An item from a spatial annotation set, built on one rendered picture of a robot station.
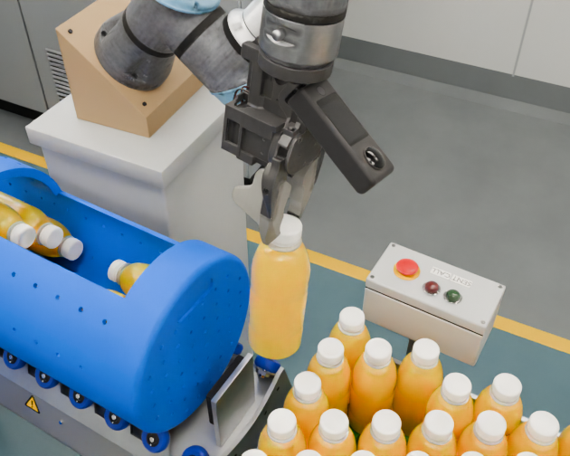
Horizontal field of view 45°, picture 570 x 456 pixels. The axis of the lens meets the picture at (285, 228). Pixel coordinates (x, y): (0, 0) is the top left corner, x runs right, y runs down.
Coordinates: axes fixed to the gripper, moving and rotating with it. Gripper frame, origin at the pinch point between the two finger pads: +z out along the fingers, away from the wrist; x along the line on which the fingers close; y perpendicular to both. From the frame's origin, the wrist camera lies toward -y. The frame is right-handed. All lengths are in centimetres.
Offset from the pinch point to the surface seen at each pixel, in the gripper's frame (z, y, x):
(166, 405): 36.2, 10.9, 5.4
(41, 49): 94, 202, -132
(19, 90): 122, 221, -133
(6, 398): 59, 44, 9
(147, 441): 45.6, 13.1, 6.7
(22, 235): 28, 46, 0
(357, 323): 27.3, -5.3, -19.2
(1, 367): 52, 45, 8
